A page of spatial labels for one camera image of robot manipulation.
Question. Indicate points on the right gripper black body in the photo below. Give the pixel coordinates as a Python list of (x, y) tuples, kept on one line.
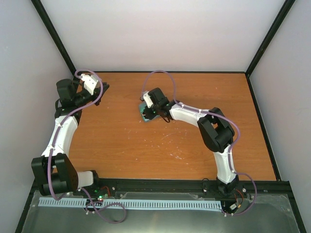
[(151, 115)]

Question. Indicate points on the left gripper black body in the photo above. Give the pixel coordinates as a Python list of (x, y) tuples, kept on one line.
[(96, 95)]

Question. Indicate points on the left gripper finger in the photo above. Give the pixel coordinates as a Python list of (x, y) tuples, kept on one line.
[(102, 96), (104, 86)]

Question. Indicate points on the grey-green glasses case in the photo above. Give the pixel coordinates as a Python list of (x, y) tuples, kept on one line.
[(141, 110)]

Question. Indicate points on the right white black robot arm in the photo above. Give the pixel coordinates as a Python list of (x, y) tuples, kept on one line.
[(216, 132)]

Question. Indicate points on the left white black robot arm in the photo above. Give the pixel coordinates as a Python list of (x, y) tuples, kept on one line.
[(53, 171)]

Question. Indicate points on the clear acrylic cover plate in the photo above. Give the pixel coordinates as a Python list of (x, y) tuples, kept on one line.
[(269, 214)]

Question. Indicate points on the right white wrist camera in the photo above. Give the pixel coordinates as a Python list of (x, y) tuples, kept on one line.
[(147, 99)]

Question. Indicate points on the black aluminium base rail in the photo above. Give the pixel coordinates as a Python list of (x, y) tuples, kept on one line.
[(203, 188)]

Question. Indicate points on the light blue slotted cable duct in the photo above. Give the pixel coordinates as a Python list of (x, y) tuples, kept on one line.
[(205, 205)]

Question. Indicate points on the left black frame post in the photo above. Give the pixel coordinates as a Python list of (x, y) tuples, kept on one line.
[(39, 7)]

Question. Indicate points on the black frame post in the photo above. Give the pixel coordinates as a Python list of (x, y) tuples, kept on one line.
[(286, 7), (39, 7)]

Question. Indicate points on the right black frame post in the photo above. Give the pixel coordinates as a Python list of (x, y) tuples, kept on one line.
[(286, 7)]

